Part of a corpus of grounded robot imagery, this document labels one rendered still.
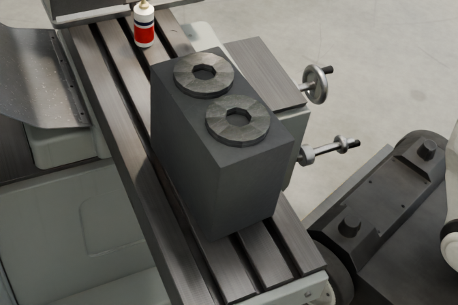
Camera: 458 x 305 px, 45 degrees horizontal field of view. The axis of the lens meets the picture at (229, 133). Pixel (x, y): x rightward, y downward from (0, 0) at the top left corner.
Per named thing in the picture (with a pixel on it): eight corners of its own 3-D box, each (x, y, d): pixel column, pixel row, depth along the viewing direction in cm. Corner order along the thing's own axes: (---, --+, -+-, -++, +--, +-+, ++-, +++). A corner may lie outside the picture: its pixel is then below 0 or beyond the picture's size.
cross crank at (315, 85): (313, 82, 167) (322, 52, 159) (333, 109, 161) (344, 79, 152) (266, 94, 162) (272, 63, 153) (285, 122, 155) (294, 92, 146)
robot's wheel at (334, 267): (343, 316, 137) (365, 278, 123) (330, 330, 135) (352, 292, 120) (281, 263, 146) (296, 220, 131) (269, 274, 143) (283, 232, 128)
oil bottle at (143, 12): (150, 34, 118) (150, -11, 110) (156, 45, 116) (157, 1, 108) (131, 37, 117) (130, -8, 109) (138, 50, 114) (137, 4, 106)
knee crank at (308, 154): (352, 137, 166) (358, 124, 162) (363, 152, 163) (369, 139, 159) (288, 156, 159) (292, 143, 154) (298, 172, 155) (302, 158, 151)
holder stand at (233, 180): (210, 124, 102) (220, 37, 88) (275, 215, 90) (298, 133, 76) (149, 145, 98) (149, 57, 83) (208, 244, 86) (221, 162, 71)
